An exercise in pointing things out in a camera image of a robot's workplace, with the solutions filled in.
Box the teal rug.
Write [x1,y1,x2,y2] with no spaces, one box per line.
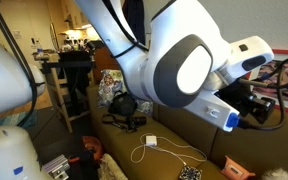
[0,109,38,128]

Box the orange snack packet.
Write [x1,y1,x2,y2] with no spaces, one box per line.
[221,155,257,180]

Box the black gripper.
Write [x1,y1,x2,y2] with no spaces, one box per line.
[215,81,255,116]

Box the white fluffy plush toy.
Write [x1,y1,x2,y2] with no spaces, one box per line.
[261,167,288,180]

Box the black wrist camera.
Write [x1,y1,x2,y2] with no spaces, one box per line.
[248,94,277,125]

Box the tall wooden table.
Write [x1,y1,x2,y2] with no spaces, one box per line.
[33,49,97,134]

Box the black hanging cloth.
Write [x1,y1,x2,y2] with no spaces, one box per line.
[58,49,95,101]

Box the aluminium ribbed block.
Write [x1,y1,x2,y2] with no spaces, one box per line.
[42,153,72,180]

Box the black cable with blue plug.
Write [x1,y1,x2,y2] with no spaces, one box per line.
[226,56,288,132]

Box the black white patterned pouch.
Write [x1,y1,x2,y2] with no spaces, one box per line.
[178,164,203,180]

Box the white power adapter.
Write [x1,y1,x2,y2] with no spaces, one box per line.
[145,134,158,147]

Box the white charger cable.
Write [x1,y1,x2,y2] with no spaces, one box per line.
[129,132,208,167]

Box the colourful floral pillow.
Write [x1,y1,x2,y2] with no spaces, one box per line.
[97,68,153,116]

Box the orange floor bag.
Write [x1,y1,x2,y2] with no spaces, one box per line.
[81,135,105,161]

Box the tan leather sofa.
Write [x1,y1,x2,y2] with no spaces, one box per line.
[85,83,288,180]

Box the brown leather chair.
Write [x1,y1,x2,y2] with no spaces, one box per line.
[93,46,118,84]

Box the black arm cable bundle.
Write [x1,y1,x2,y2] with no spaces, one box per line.
[102,0,150,58]

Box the dark gray camera bag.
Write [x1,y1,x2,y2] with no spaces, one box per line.
[107,90,138,117]

